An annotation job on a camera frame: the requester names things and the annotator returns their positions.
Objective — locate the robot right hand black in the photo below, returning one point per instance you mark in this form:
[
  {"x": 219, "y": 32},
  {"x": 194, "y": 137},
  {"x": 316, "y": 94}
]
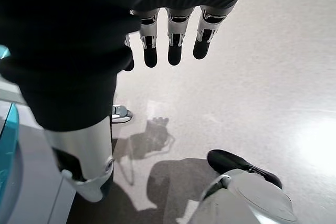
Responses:
[{"x": 65, "y": 51}]

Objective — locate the blue fronted cart drawer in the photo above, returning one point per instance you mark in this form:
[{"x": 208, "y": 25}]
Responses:
[{"x": 34, "y": 195}]

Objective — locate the cart caster wheel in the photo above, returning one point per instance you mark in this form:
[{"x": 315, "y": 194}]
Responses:
[{"x": 122, "y": 112}]

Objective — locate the robot right leg silver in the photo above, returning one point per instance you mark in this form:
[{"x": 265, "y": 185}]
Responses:
[{"x": 249, "y": 203}]

